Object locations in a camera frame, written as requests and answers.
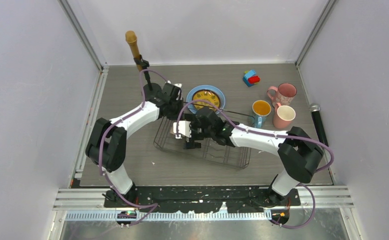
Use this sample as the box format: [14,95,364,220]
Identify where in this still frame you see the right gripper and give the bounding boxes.
[183,113,215,149]

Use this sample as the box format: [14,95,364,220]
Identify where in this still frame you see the light blue plate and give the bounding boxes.
[186,85,226,114]

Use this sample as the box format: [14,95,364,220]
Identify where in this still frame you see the yellow plate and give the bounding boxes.
[192,89,221,110]

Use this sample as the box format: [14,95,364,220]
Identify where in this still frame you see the blue glazed mug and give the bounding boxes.
[251,100,272,128]

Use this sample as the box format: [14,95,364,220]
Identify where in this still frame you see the plain pink mug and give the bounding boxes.
[272,102,296,129]

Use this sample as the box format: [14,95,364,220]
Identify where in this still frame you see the pink patterned mug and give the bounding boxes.
[266,83,298,107]

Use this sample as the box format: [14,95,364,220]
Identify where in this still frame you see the beige floral bowl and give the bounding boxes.
[170,125,177,137]

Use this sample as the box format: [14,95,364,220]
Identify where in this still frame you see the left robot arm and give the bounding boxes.
[85,82,184,207]

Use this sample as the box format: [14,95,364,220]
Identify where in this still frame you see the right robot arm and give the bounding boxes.
[173,107,324,206]

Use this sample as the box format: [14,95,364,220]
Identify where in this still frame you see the black microphone stand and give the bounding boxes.
[134,54,162,100]

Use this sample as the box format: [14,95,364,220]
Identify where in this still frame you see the brown microphone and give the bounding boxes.
[125,30,143,71]

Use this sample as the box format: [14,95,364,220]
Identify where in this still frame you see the colourful toy block stack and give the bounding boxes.
[242,69,261,87]

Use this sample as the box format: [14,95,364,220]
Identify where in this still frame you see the black handheld microphone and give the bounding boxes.
[309,103,329,147]

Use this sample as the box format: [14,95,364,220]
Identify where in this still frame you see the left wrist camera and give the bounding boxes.
[167,80,183,88]

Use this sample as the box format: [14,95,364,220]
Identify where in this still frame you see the black wire dish rack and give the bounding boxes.
[153,102,251,169]

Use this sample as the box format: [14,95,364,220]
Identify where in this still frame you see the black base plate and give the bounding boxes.
[103,185,301,215]

